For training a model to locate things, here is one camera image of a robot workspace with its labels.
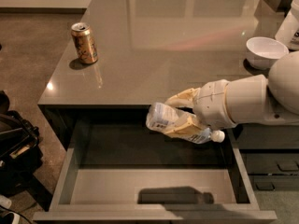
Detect white bowl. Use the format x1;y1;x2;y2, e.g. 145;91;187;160
246;36;289;70

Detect open grey top drawer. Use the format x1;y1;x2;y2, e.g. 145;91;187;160
34;120;277;224

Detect white container with label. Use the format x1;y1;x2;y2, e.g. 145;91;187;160
275;0;299;50

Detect orange soda can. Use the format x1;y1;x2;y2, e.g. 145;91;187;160
71;22;98;64

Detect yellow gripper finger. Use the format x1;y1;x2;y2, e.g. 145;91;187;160
164;88;200;108
164;114;206;138

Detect clear blue plastic bottle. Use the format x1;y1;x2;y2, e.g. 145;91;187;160
146;103;225;144

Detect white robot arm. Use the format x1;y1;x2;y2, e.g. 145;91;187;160
166;51;299;130

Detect dark lower drawers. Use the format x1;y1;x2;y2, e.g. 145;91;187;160
233;124;299;191

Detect black bag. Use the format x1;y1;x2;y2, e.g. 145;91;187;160
0;91;42;197

